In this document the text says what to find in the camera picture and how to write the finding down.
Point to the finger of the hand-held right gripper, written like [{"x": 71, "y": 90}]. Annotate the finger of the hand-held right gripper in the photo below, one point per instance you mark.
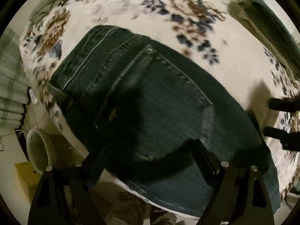
[
  {"x": 284, "y": 104},
  {"x": 281, "y": 136}
]

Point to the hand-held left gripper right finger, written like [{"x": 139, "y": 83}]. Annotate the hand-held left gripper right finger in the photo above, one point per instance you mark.
[{"x": 223, "y": 175}]

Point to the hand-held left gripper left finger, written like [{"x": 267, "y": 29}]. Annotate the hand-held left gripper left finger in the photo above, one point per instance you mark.
[{"x": 78, "y": 177}]

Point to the dark blue denim pants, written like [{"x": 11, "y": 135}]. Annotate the dark blue denim pants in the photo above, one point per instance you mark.
[{"x": 150, "y": 98}]

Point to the white bucket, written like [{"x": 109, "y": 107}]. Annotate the white bucket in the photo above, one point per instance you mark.
[{"x": 38, "y": 150}]

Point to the yellow box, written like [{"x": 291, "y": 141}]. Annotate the yellow box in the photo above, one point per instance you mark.
[{"x": 27, "y": 175}]

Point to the person's camouflage trouser leg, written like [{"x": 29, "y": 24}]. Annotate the person's camouflage trouser leg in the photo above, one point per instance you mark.
[{"x": 136, "y": 209}]

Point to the white floral blanket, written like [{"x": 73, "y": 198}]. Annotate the white floral blanket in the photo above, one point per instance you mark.
[{"x": 234, "y": 58}]

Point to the dark green cloth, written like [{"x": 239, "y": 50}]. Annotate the dark green cloth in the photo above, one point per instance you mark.
[{"x": 273, "y": 16}]

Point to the green striped cloth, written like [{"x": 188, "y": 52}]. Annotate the green striped cloth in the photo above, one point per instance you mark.
[{"x": 10, "y": 79}]

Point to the light green pillow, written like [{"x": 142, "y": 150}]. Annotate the light green pillow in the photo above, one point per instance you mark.
[{"x": 50, "y": 2}]

